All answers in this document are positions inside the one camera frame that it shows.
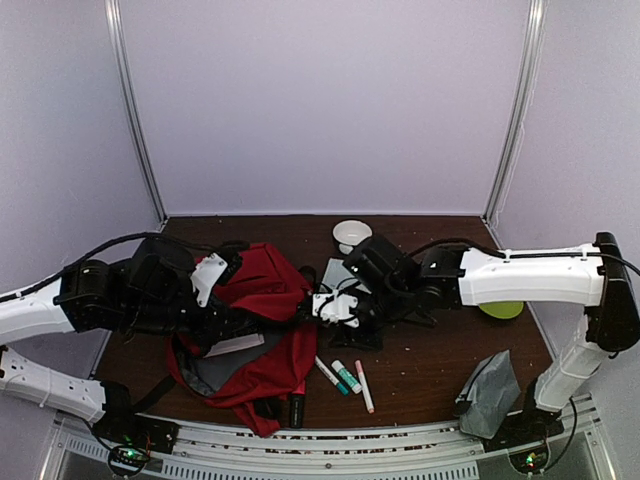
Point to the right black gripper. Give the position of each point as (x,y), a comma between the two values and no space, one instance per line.
(371,339)

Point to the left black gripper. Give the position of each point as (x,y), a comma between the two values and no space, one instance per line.
(209,333)

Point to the grey ianra magazine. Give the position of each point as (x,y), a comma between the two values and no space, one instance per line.
(235,344)

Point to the white Great Gatsby book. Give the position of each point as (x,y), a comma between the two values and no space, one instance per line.
(337,277)

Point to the red backpack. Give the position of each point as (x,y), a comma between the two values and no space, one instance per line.
(265,349)

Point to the grey pencil pouch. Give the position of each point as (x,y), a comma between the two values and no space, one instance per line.
(487,396)

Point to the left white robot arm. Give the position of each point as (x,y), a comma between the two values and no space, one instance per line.
(147,283)

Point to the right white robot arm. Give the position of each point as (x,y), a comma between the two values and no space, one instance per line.
(453,273)

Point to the pink white marker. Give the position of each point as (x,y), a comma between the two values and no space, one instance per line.
(368,400)

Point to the white green glue stick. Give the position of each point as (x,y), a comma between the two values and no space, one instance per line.
(346,376)

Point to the teal white marker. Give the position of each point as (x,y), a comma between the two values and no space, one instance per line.
(330,376)

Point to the dark blue white bowl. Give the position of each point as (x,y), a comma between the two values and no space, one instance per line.
(348,234)

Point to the pink black highlighter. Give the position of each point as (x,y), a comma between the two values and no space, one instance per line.
(297,406)

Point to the green plate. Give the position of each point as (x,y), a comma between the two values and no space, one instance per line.
(508,310)

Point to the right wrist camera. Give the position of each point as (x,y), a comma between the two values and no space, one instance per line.
(335,308)

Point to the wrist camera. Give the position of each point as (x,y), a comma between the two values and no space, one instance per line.
(335,308)
(211,271)

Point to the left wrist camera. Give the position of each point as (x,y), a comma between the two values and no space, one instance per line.
(211,271)

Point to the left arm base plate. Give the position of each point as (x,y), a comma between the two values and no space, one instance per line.
(142,432)

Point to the aluminium front rail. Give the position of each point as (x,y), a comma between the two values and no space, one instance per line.
(428,451)

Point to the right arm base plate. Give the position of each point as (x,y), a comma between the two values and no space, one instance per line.
(523,428)

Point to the left aluminium corner post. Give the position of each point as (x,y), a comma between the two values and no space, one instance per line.
(117,37)

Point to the aluminium corner post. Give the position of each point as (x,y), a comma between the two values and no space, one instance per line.
(117,37)
(524,91)

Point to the right aluminium corner post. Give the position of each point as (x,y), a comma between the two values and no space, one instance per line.
(524,91)

